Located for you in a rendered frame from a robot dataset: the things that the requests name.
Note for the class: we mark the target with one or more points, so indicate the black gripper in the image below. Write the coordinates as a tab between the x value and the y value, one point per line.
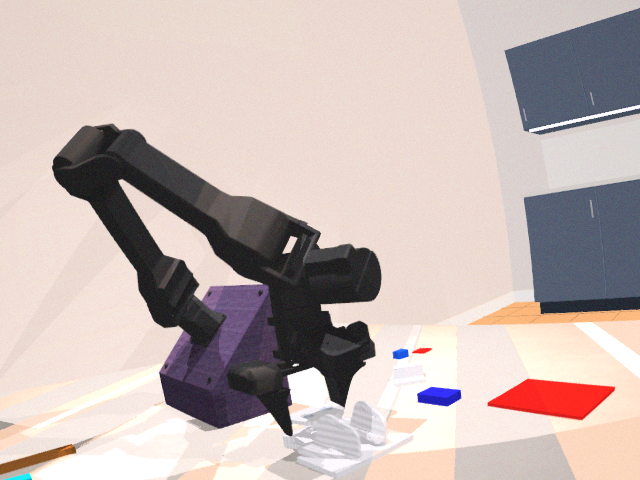
264	379

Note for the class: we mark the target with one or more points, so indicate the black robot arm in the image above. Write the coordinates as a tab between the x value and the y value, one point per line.
249	235

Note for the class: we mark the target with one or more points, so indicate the small blue block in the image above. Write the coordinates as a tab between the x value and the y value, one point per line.
401	353

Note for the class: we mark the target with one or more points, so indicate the blue flat block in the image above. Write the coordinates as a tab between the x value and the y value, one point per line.
439	396

